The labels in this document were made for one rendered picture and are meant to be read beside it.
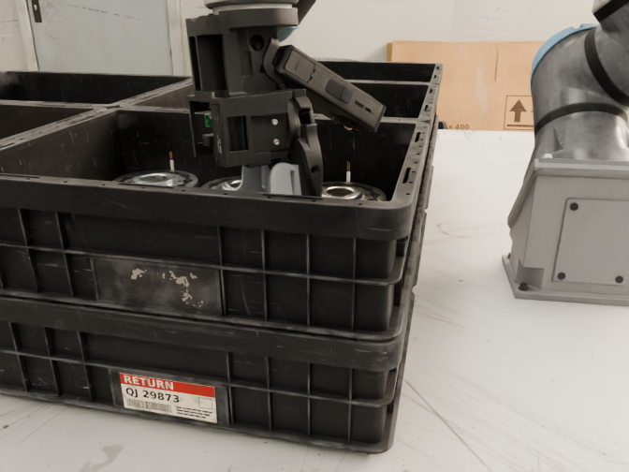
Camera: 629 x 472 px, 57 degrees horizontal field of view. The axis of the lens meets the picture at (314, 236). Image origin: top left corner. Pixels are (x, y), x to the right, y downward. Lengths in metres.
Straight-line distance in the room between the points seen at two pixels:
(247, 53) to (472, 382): 0.39
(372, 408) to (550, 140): 0.46
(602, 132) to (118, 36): 3.61
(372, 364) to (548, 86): 0.52
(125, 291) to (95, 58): 3.76
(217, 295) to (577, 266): 0.48
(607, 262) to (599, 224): 0.05
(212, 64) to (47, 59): 3.93
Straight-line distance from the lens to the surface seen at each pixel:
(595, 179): 0.76
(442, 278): 0.83
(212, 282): 0.47
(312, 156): 0.47
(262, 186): 0.54
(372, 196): 0.64
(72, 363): 0.59
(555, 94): 0.85
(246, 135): 0.46
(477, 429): 0.58
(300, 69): 0.49
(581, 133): 0.79
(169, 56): 4.02
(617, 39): 0.82
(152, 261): 0.48
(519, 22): 3.82
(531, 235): 0.77
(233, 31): 0.47
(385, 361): 0.46
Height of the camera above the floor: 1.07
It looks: 23 degrees down
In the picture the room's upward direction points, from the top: straight up
